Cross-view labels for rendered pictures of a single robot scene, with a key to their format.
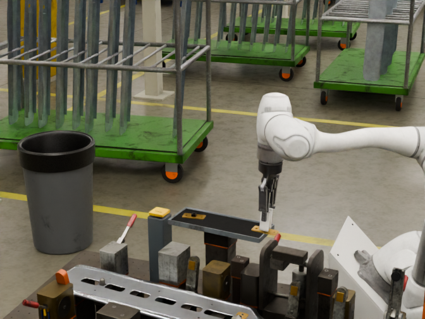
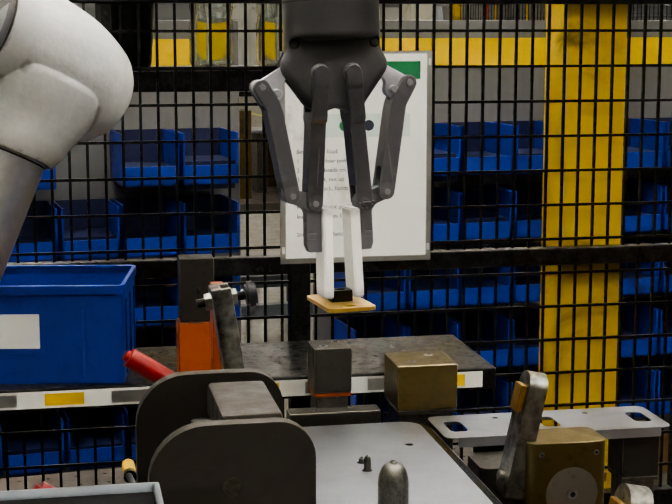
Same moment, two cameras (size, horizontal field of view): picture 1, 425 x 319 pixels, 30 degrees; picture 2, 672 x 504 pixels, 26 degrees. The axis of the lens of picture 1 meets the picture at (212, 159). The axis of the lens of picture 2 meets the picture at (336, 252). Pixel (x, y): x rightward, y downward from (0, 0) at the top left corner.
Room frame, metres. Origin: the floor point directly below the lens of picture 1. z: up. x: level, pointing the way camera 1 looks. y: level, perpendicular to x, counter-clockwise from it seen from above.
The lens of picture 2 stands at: (3.03, 0.72, 1.50)
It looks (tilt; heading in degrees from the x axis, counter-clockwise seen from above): 9 degrees down; 232
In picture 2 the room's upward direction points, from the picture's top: straight up
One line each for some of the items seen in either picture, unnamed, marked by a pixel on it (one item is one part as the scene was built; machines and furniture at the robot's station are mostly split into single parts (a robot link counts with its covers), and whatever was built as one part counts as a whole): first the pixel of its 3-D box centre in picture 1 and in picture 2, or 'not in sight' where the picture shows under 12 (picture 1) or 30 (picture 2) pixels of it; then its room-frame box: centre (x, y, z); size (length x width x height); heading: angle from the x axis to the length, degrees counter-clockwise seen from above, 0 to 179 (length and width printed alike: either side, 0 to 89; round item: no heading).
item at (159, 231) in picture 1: (160, 267); not in sight; (2.77, 0.20, 0.92); 0.08 x 0.08 x 0.44; 63
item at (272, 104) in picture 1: (275, 119); not in sight; (2.32, -0.19, 1.66); 0.13 x 0.11 x 0.16; 12
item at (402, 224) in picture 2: not in sight; (355, 157); (1.69, -0.94, 1.30); 0.23 x 0.02 x 0.31; 153
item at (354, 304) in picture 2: (265, 229); (340, 296); (2.33, -0.17, 1.28); 0.08 x 0.04 x 0.01; 66
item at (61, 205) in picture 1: (59, 192); not in sight; (4.93, 1.02, 0.36); 0.50 x 0.50 x 0.73
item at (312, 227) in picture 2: not in sight; (301, 219); (2.36, -0.18, 1.34); 0.03 x 0.01 x 0.05; 156
